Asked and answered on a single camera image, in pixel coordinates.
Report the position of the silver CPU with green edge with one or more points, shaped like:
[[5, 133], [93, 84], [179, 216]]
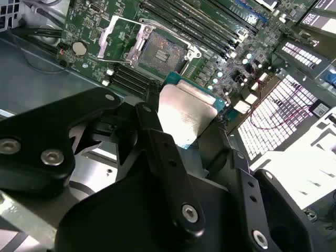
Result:
[[183, 113]]

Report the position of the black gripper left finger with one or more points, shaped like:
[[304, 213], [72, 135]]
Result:
[[34, 136]]

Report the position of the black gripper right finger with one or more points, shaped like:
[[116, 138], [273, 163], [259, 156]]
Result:
[[249, 191]]

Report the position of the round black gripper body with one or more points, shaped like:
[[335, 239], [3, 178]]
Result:
[[118, 218]]

